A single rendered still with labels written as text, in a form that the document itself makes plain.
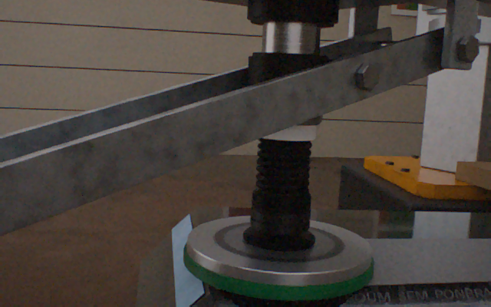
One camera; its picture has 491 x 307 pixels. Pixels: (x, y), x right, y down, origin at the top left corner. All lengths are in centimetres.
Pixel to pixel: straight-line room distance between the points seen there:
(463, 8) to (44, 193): 51
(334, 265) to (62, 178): 29
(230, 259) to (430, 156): 124
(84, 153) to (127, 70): 628
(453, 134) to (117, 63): 540
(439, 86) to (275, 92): 123
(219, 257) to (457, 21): 39
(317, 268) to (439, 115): 121
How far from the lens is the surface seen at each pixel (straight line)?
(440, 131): 172
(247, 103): 50
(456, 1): 70
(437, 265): 70
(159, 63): 670
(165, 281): 71
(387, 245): 75
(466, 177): 157
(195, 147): 48
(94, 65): 672
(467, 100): 167
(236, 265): 55
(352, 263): 59
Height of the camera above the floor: 104
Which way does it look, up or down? 8 degrees down
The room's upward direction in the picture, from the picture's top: 3 degrees clockwise
